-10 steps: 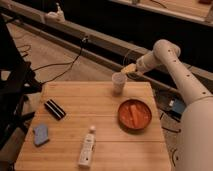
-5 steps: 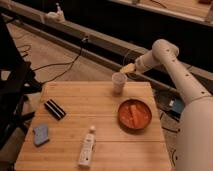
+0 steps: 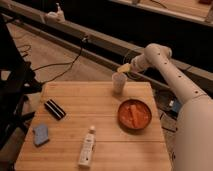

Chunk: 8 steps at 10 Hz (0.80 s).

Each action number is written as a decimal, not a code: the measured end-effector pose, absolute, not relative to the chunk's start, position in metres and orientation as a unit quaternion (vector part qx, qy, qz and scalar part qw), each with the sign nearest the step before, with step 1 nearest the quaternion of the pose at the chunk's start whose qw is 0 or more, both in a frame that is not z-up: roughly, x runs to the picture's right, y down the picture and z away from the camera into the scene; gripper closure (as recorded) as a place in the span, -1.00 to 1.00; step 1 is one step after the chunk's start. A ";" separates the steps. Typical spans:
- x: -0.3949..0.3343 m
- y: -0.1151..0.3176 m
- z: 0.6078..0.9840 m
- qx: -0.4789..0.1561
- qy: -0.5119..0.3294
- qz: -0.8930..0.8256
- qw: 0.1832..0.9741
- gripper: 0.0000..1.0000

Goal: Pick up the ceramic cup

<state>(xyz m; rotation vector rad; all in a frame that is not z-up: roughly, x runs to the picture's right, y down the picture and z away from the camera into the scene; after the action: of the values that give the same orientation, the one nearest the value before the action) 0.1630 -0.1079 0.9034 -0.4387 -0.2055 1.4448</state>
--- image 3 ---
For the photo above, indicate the blue sponge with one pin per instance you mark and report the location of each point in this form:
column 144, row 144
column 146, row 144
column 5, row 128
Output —
column 40, row 134

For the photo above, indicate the white tube bottle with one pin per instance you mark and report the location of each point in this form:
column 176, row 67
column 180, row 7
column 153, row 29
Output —
column 87, row 148

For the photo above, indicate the orange round plate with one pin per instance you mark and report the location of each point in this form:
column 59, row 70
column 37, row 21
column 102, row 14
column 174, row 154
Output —
column 125, row 116

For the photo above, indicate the white object on rail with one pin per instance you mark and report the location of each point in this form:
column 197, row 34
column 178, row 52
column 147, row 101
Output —
column 58, row 15

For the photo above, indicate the blue box on floor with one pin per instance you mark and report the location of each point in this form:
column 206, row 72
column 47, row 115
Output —
column 175, row 106

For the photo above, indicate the black chair frame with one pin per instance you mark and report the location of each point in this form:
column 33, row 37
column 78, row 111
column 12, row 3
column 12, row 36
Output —
column 17, row 79

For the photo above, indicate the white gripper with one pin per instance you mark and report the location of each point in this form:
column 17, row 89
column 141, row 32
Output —
column 138, row 64

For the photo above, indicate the orange food piece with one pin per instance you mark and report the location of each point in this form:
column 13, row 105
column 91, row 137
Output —
column 135, row 115

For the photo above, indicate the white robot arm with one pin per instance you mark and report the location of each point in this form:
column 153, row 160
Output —
column 193, row 146

